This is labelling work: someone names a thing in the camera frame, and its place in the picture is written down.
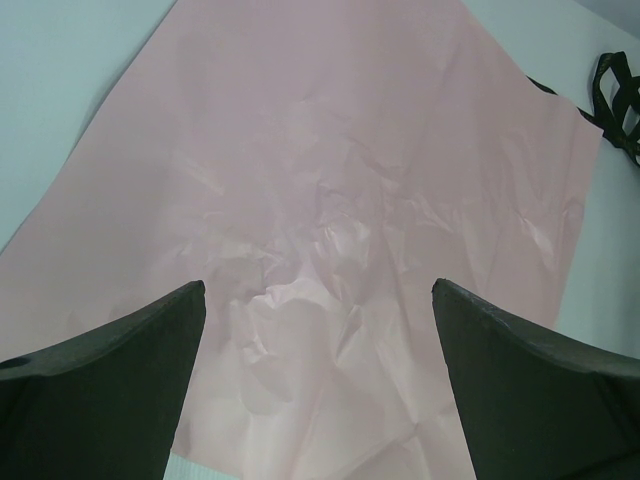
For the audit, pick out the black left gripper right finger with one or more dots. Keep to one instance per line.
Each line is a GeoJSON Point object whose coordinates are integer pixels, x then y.
{"type": "Point", "coordinates": [533, 403]}

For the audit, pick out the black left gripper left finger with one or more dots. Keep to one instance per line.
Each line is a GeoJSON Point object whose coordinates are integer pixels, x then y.
{"type": "Point", "coordinates": [105, 404]}

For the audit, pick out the pink wrapping paper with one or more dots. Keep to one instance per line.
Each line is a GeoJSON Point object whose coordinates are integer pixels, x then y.
{"type": "Point", "coordinates": [318, 165]}

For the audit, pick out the black gold-lettered ribbon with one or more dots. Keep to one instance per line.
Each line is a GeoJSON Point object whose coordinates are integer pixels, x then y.
{"type": "Point", "coordinates": [610, 115]}

